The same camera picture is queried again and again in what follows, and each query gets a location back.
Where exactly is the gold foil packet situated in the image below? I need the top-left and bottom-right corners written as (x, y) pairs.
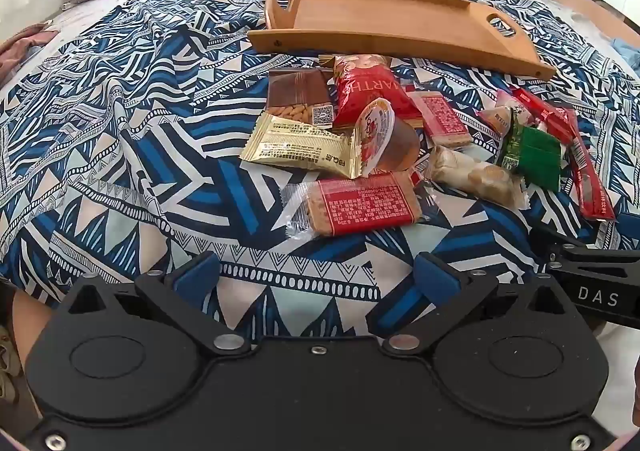
top-left (239, 113), bottom-right (363, 180)

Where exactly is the triangular beige pink packet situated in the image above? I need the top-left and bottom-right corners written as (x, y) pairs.
top-left (477, 106), bottom-right (516, 138)

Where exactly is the jelly cup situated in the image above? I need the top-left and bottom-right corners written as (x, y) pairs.
top-left (357, 98), bottom-right (422, 178)

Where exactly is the small red label biscuit packet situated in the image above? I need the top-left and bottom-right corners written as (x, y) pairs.
top-left (405, 91), bottom-right (473, 149)

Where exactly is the red bar packet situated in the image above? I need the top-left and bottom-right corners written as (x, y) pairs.
top-left (510, 87), bottom-right (576, 144)

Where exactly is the person's leg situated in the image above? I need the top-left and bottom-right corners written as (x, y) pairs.
top-left (12, 291), bottom-right (53, 412)

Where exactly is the light blue cloth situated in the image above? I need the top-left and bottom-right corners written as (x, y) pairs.
top-left (611, 38), bottom-right (640, 72)

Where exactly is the brown almond packet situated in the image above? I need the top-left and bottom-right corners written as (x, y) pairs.
top-left (265, 68), bottom-right (336, 126)

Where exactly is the large red label biscuit packet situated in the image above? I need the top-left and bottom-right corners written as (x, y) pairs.
top-left (280, 171), bottom-right (426, 239)

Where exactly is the large red nut packet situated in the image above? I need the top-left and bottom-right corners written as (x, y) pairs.
top-left (320, 53), bottom-right (426, 129)

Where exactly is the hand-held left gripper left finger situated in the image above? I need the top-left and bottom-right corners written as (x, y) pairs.
top-left (60, 251), bottom-right (253, 357)

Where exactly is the green packet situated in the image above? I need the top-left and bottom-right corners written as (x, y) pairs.
top-left (500, 123), bottom-right (563, 192)

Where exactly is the blue white printed blanket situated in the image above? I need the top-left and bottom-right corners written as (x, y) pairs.
top-left (0, 0), bottom-right (640, 337)

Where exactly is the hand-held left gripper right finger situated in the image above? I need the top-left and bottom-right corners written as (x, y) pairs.
top-left (367, 251), bottom-right (576, 357)

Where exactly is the white pink printed packet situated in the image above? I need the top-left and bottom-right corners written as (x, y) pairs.
top-left (492, 90), bottom-right (538, 124)

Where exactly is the long red stick packet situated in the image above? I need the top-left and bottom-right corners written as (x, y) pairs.
top-left (565, 123), bottom-right (616, 222)

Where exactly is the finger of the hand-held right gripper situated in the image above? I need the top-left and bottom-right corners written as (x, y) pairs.
top-left (531, 225), bottom-right (640, 273)

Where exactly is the clear pastry packet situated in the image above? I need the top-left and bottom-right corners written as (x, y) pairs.
top-left (425, 146), bottom-right (531, 212)

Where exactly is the wooden tray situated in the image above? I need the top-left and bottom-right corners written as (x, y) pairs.
top-left (247, 0), bottom-right (557, 82)

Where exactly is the brown cloth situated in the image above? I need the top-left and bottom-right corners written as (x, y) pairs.
top-left (0, 23), bottom-right (60, 86)

